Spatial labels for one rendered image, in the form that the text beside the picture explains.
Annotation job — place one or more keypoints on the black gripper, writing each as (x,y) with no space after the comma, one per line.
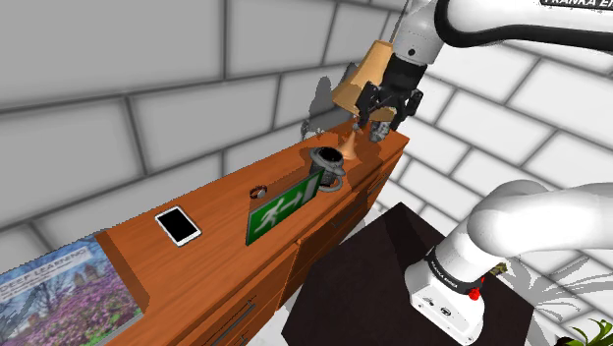
(400,76)

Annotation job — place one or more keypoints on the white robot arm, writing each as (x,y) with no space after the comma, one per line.
(519,220)

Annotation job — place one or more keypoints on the small grey speckled object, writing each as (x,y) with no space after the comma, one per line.
(378,131)

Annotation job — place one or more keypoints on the tan table lamp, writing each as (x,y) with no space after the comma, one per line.
(366,79)

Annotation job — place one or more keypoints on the grey mug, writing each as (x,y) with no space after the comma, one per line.
(326,167)

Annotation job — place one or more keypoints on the green exit sign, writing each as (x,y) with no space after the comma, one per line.
(282,207)

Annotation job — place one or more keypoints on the dark robot stand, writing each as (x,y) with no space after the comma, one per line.
(354,282)

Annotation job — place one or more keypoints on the wooden chest of drawers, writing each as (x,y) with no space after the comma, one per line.
(225,268)

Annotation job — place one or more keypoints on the white tablet with black screen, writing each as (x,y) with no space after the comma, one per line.
(177,225)

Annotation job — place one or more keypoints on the green house plant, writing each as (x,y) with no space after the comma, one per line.
(591,334)

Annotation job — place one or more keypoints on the book with flower cover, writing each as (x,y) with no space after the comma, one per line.
(62,299)

